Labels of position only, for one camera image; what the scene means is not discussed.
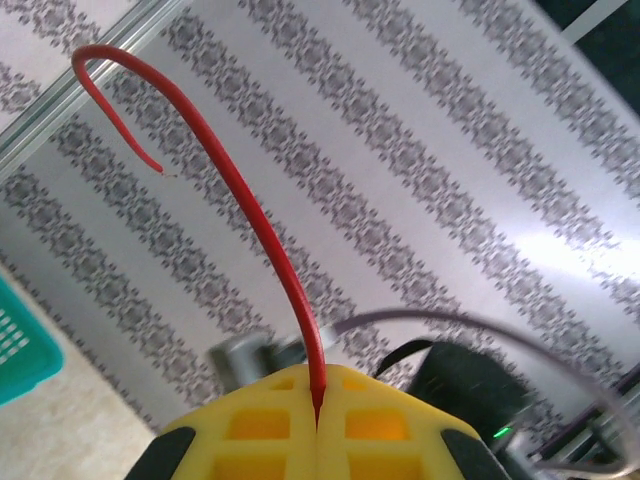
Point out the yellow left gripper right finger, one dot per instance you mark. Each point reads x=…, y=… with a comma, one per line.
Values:
x=380, y=400

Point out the aluminium frame post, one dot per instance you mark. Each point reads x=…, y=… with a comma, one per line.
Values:
x=130, y=37

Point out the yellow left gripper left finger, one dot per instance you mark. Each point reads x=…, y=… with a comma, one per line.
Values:
x=260, y=395

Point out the teal plastic basket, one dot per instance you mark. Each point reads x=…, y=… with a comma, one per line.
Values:
x=30, y=360

